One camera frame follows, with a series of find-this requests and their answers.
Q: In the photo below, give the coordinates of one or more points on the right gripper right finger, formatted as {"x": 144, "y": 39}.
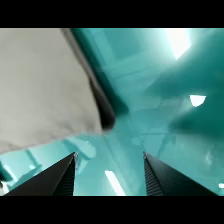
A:
{"x": 166, "y": 180}

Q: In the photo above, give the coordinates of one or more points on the beige garment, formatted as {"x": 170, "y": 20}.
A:
{"x": 43, "y": 90}

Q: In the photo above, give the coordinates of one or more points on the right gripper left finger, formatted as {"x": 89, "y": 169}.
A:
{"x": 56, "y": 179}

